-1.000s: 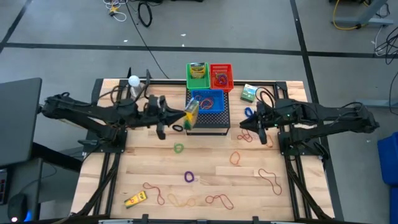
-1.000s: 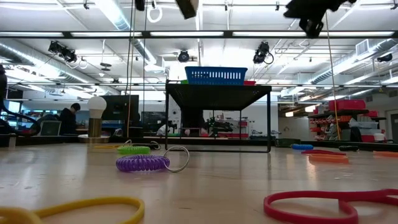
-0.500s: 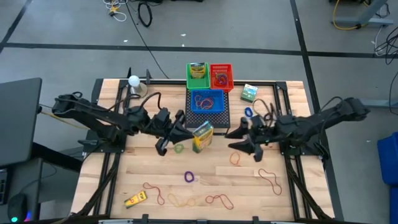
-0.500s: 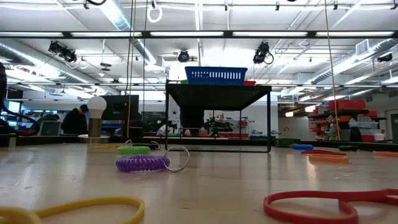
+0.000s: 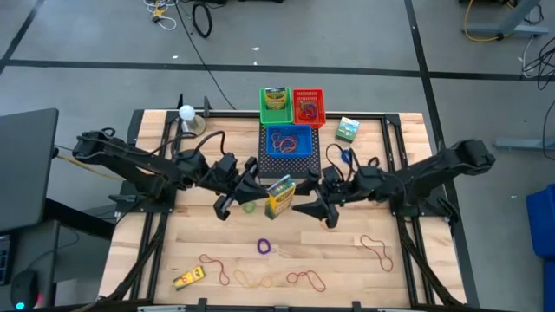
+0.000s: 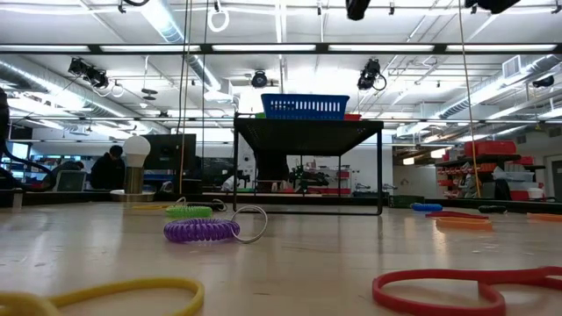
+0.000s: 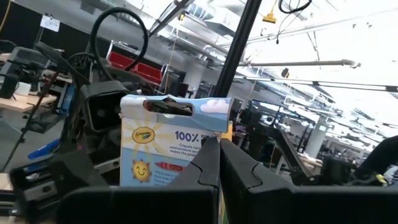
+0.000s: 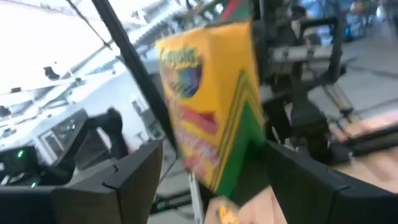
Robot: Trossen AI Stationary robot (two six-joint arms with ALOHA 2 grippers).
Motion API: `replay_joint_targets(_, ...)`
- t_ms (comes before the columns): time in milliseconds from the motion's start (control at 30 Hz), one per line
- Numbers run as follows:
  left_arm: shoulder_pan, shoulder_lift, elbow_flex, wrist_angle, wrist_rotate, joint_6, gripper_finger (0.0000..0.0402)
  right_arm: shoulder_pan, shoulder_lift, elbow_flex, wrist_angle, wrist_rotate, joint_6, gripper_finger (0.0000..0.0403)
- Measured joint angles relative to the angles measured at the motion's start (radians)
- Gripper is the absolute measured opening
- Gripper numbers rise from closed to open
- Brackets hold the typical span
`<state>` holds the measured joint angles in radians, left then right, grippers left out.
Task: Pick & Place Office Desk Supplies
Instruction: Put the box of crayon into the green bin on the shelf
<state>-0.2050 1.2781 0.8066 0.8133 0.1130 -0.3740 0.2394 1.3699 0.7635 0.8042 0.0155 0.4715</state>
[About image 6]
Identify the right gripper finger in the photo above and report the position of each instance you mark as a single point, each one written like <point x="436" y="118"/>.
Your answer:
<point x="358" y="9"/>
<point x="494" y="5"/>

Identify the red plastic basket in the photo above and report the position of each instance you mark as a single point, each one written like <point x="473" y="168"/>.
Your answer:
<point x="353" y="117"/>

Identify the blue plastic basket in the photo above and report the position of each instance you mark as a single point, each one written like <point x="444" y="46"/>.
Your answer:
<point x="307" y="117"/>

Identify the green plastic basket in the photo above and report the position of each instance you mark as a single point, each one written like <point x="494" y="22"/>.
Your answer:
<point x="260" y="116"/>

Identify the red rubber band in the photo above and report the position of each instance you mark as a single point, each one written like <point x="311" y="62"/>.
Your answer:
<point x="456" y="215"/>
<point x="439" y="273"/>

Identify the orange rubber band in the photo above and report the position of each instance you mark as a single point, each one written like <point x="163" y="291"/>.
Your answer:
<point x="461" y="226"/>
<point x="546" y="217"/>

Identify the green coil wristband keyring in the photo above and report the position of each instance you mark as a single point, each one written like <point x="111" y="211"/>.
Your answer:
<point x="189" y="212"/>

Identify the purple coil wristband keyring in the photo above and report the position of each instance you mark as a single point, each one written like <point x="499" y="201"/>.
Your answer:
<point x="197" y="230"/>

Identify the black distant robot arm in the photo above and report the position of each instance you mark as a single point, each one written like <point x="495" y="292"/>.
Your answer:
<point x="307" y="177"/>

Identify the black metal crossbar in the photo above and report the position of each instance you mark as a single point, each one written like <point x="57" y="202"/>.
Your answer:
<point x="322" y="48"/>

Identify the black ceiling spotlight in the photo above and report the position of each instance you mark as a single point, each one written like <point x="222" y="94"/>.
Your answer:
<point x="88" y="72"/>
<point x="543" y="81"/>

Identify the black perforated metal stand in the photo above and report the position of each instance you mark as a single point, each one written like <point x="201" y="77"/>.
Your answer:
<point x="307" y="136"/>

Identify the red storage bin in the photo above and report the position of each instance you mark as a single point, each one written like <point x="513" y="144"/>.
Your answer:
<point x="489" y="148"/>

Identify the black shelf unit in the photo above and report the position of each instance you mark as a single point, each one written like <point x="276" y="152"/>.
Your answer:
<point x="478" y="159"/>

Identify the clear plastic bin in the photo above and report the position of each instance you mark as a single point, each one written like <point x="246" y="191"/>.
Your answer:
<point x="511" y="175"/>

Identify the person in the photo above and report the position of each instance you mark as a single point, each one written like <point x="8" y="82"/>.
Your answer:
<point x="271" y="169"/>
<point x="107" y="171"/>
<point x="72" y="166"/>

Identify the black coil wristband keyring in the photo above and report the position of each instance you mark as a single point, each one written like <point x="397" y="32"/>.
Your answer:
<point x="202" y="203"/>
<point x="492" y="209"/>

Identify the blue coil wristband keyring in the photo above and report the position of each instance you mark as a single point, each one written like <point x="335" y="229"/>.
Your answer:
<point x="426" y="207"/>

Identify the black monitor screen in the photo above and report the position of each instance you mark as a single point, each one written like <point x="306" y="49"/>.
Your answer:
<point x="169" y="151"/>

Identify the white bulb brass lamp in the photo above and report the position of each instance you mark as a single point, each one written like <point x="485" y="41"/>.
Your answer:
<point x="136" y="149"/>

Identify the tan rubber band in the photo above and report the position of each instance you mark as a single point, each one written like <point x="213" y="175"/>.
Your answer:
<point x="149" y="206"/>

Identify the yellow rubber band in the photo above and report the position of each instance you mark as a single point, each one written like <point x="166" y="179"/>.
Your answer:
<point x="131" y="286"/>

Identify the small white post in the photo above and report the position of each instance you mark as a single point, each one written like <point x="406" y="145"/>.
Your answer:
<point x="17" y="199"/>

